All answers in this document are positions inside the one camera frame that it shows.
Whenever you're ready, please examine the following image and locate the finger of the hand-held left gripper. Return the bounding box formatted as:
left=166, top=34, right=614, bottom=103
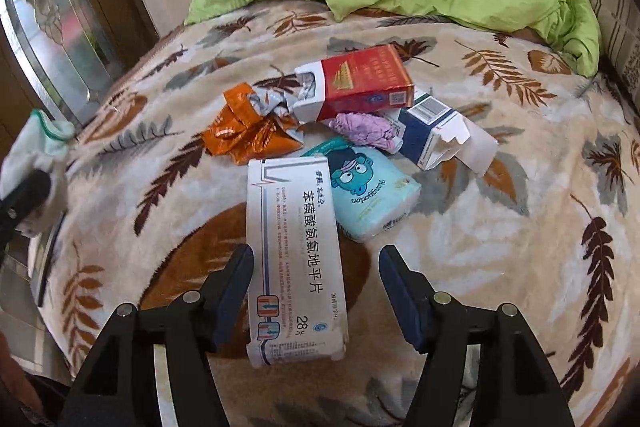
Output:
left=0, top=169, right=53, bottom=234

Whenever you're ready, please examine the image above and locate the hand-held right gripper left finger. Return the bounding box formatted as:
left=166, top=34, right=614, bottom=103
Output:
left=60, top=243, right=256, bottom=427

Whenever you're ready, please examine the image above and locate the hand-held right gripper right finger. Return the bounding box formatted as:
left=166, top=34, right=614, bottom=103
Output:
left=378, top=244, right=576, bottom=427

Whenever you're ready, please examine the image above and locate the white sock with green trim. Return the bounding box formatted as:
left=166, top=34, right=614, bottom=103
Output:
left=0, top=109, right=76, bottom=238

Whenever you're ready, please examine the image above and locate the long white medicine box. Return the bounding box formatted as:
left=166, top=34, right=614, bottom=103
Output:
left=246, top=157, right=349, bottom=369

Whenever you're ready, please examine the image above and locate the blue and white box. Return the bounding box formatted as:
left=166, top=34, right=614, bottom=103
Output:
left=382, top=92, right=499, bottom=178

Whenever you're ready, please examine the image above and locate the leaf print fleece blanket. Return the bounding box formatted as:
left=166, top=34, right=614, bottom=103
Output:
left=20, top=0, right=640, bottom=427

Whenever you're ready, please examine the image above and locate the light blue tissue pack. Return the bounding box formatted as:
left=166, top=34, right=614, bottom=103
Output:
left=300, top=138, right=422, bottom=244

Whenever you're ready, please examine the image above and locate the crumpled orange wrapper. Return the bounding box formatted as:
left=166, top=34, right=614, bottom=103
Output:
left=201, top=82, right=306, bottom=168

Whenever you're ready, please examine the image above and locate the crumpled purple plastic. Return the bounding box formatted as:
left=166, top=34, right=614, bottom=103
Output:
left=327, top=112, right=401, bottom=154

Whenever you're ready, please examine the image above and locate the wooden door with patterned glass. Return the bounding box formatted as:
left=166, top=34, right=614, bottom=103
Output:
left=0, top=0, right=161, bottom=142

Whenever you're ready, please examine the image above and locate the red and white cigarette box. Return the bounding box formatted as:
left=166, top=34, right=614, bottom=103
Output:
left=291, top=45, right=416, bottom=124

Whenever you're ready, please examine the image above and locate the striped beige cushion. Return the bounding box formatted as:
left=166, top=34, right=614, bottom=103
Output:
left=585, top=0, right=640, bottom=88

